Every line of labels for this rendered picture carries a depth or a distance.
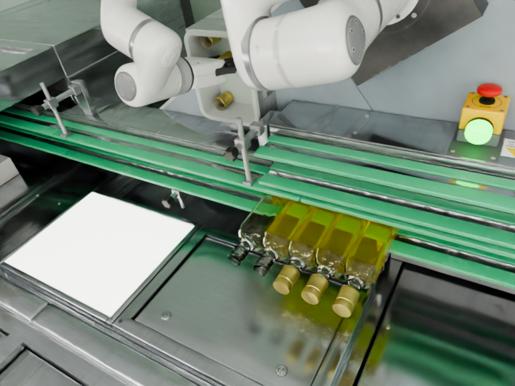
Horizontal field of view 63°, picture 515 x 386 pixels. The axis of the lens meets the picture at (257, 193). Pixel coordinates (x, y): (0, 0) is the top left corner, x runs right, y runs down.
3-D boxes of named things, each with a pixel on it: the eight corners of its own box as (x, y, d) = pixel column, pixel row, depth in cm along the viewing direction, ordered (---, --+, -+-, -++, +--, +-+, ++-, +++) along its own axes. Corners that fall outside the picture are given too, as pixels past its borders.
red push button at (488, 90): (472, 107, 76) (476, 89, 74) (476, 97, 78) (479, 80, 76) (496, 110, 74) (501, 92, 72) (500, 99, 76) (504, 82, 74)
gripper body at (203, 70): (156, 92, 86) (191, 83, 94) (196, 98, 81) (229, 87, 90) (152, 53, 83) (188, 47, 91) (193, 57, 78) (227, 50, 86)
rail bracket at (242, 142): (259, 165, 102) (231, 195, 94) (249, 101, 91) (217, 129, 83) (270, 167, 100) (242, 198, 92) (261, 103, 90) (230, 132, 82)
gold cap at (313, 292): (310, 283, 79) (300, 301, 77) (309, 270, 77) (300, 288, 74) (329, 289, 78) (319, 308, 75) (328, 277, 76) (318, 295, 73)
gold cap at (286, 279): (283, 274, 82) (273, 291, 79) (282, 262, 80) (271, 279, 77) (300, 280, 81) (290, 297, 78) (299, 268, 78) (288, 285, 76)
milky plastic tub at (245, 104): (220, 103, 114) (201, 118, 108) (203, 17, 100) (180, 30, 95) (277, 112, 106) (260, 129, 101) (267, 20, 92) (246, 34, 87)
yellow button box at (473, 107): (463, 122, 84) (455, 141, 80) (470, 87, 80) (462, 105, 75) (502, 127, 81) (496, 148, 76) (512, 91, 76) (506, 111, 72)
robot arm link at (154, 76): (117, 11, 67) (162, 38, 64) (164, 8, 75) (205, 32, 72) (106, 96, 75) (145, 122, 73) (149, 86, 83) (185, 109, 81)
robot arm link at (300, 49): (394, 43, 60) (354, 94, 50) (313, 57, 68) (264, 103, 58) (382, -29, 55) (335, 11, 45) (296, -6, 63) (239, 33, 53)
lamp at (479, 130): (464, 136, 78) (460, 145, 76) (468, 115, 75) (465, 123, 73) (490, 141, 76) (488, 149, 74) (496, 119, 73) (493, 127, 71)
